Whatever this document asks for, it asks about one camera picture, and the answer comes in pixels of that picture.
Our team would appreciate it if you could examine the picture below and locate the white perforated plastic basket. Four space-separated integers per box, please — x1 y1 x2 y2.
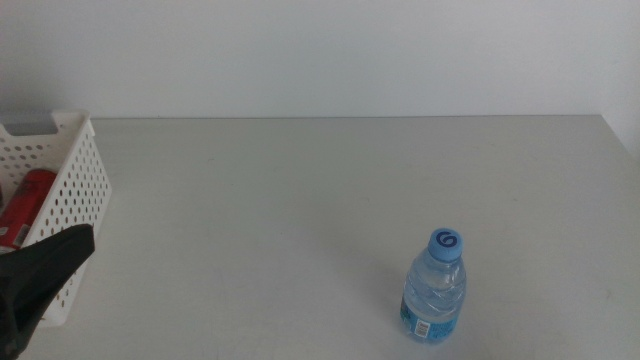
0 109 113 328

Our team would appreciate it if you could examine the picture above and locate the small water bottle blue cap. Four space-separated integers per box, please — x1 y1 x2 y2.
399 228 468 345

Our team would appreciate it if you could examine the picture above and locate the red soda can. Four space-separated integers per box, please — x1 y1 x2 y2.
0 168 58 255

